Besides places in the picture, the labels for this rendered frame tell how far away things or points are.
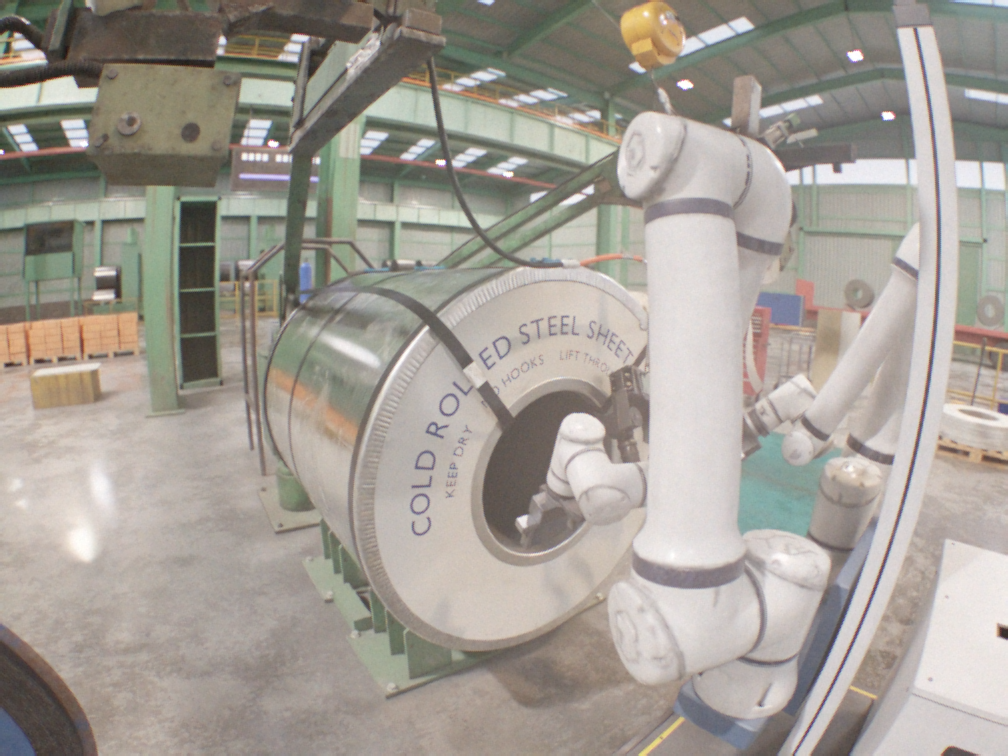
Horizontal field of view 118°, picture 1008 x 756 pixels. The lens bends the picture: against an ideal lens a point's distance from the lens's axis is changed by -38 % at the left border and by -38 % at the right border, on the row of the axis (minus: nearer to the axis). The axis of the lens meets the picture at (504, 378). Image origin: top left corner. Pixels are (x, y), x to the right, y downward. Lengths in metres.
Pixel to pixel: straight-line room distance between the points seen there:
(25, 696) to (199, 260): 6.76
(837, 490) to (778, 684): 0.48
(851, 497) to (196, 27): 1.41
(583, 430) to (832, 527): 0.62
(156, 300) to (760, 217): 5.37
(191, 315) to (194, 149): 6.73
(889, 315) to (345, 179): 5.56
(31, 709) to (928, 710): 1.34
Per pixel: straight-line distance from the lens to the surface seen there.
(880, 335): 1.16
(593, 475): 0.87
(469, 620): 1.47
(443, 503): 1.22
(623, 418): 1.35
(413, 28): 0.81
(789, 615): 0.75
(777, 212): 0.72
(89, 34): 0.76
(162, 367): 5.62
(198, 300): 7.24
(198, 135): 0.64
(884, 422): 1.31
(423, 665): 1.78
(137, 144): 0.65
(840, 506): 1.17
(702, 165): 0.62
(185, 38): 0.73
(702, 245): 0.58
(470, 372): 1.10
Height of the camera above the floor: 1.30
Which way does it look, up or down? 11 degrees down
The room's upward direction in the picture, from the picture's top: 2 degrees clockwise
